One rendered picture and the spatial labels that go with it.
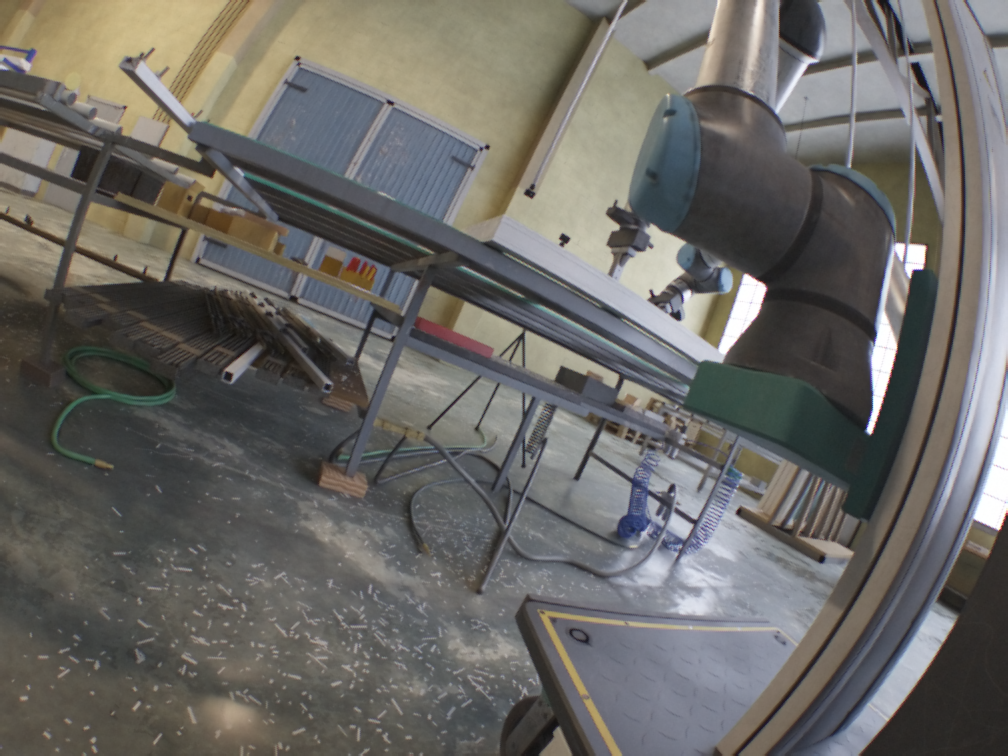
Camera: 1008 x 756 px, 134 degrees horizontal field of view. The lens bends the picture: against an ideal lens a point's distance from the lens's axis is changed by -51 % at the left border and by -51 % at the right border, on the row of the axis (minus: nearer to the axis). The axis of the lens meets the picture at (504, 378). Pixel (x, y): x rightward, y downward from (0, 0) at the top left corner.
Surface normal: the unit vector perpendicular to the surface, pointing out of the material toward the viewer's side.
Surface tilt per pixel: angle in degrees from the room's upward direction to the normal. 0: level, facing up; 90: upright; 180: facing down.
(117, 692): 0
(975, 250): 90
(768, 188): 104
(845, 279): 90
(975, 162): 90
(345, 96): 90
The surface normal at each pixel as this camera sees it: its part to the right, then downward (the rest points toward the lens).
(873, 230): -0.10, 0.00
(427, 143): 0.38, 0.22
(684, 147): -0.25, 0.22
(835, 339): -0.18, -0.40
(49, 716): 0.40, -0.92
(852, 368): 0.03, -0.30
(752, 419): -0.89, -0.37
